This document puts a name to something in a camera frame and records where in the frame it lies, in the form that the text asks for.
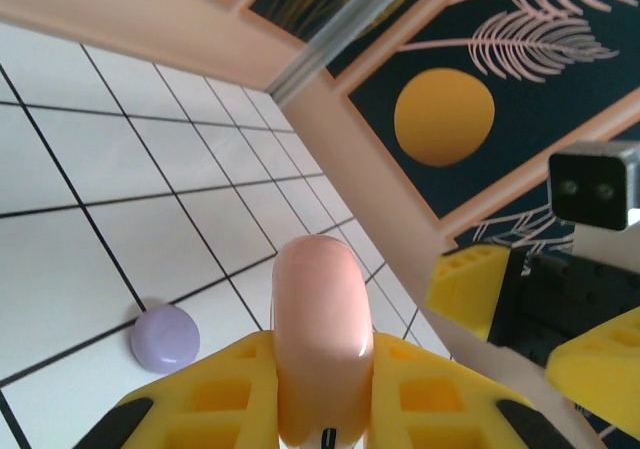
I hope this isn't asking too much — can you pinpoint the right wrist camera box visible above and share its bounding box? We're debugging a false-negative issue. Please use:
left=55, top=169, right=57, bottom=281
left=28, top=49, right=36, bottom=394
left=547, top=141, right=640, bottom=233

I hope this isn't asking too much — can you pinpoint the aluminium frame post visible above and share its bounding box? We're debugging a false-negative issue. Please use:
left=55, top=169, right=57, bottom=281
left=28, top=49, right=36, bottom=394
left=263, top=0, right=426, bottom=106

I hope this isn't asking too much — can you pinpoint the pink earbud charging case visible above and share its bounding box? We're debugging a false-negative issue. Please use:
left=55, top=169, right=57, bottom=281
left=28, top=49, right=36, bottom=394
left=271, top=234, right=376, bottom=449

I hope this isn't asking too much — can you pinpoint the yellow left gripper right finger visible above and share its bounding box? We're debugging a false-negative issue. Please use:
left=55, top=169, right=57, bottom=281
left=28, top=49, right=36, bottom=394
left=368, top=332, right=596, bottom=449

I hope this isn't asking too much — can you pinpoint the purple earbud charging case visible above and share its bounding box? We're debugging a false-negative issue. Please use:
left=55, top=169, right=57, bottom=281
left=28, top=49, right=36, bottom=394
left=130, top=304, right=202, bottom=375

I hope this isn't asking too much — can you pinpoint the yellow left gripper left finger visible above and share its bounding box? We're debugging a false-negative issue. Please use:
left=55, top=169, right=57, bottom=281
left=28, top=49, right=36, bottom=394
left=82, top=331, right=280, bottom=449

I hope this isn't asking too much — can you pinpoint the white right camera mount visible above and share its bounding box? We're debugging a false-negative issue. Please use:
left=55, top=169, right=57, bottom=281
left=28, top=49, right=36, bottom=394
left=572, top=208, right=640, bottom=270

